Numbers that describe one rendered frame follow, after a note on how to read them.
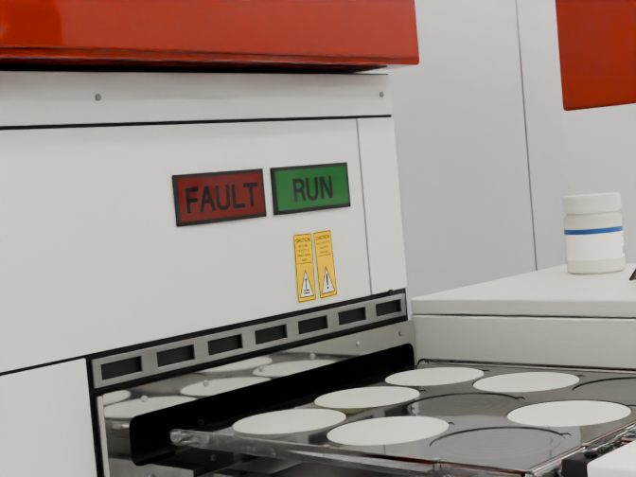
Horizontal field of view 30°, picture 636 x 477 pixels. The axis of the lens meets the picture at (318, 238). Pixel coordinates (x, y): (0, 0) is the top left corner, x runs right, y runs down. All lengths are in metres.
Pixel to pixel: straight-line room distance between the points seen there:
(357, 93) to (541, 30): 3.29
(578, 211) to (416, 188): 2.39
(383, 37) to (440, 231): 2.69
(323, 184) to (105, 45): 0.34
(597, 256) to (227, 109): 0.53
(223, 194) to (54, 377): 0.25
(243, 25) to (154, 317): 0.28
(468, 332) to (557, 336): 0.11
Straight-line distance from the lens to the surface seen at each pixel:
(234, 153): 1.16
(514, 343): 1.28
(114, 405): 1.04
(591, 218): 1.47
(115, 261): 1.06
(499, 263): 4.22
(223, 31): 1.10
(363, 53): 1.24
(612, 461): 0.61
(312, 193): 1.23
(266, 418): 1.07
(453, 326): 1.32
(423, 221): 3.86
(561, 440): 0.92
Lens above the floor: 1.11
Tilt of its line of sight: 3 degrees down
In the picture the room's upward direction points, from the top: 5 degrees counter-clockwise
